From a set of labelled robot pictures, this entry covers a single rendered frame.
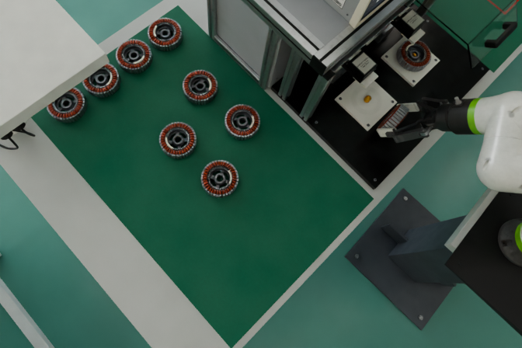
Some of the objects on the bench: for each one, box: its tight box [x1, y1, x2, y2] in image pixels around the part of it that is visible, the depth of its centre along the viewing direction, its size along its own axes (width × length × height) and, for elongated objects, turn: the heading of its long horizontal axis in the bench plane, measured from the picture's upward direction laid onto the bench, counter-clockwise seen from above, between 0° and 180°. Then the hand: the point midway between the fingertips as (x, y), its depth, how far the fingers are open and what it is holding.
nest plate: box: [335, 80, 397, 131], centre depth 132 cm, size 15×15×1 cm
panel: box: [267, 37, 292, 88], centre depth 126 cm, size 1×66×30 cm, turn 132°
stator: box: [159, 122, 197, 159], centre depth 123 cm, size 11×11×4 cm
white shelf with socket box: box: [0, 0, 110, 150], centre depth 101 cm, size 35×37×46 cm
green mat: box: [31, 5, 374, 348], centre depth 124 cm, size 94×61×1 cm, turn 42°
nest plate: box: [381, 37, 440, 87], centre depth 139 cm, size 15×15×1 cm
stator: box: [396, 40, 432, 72], centre depth 136 cm, size 11×11×4 cm
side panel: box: [205, 0, 279, 90], centre depth 120 cm, size 28×3×32 cm, turn 42°
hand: (394, 120), depth 122 cm, fingers closed on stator, 11 cm apart
